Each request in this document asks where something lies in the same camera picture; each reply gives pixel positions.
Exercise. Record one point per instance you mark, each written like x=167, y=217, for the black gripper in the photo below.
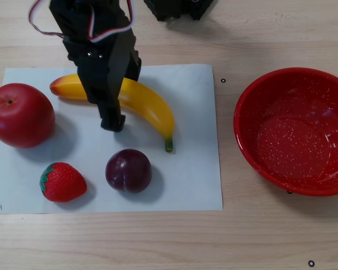
x=97, y=81

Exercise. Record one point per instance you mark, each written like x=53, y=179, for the yellow plastic banana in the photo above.
x=152, y=104

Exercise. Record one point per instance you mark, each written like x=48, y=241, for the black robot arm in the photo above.
x=73, y=17

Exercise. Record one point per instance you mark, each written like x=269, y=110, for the red speckled enamel bowl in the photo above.
x=293, y=146

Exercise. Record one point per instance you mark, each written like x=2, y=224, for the dark purple plastic plum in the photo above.
x=128, y=171

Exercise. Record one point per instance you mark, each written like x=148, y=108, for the red plastic apple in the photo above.
x=19, y=115

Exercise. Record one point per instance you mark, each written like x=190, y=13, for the white paper sheet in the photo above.
x=186, y=168

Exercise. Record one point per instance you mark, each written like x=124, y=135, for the red plastic strawberry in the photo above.
x=63, y=182

